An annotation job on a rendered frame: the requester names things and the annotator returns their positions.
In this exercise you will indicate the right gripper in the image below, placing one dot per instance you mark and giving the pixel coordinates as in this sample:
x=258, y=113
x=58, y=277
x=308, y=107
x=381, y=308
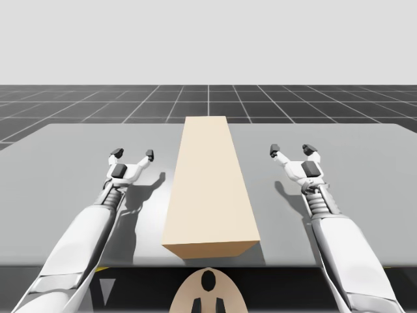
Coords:
x=303, y=172

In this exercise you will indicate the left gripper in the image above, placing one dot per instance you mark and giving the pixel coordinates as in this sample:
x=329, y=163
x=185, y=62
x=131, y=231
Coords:
x=123, y=172

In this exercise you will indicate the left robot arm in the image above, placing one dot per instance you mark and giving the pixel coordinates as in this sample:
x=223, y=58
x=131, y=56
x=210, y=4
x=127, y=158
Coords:
x=78, y=241

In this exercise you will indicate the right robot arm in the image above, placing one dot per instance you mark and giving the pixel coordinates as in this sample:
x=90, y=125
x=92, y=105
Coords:
x=345, y=247

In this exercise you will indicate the tall board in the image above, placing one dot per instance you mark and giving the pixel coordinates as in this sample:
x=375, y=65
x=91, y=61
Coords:
x=208, y=186

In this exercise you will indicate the tan robot part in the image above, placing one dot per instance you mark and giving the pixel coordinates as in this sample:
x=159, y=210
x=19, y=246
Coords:
x=208, y=291

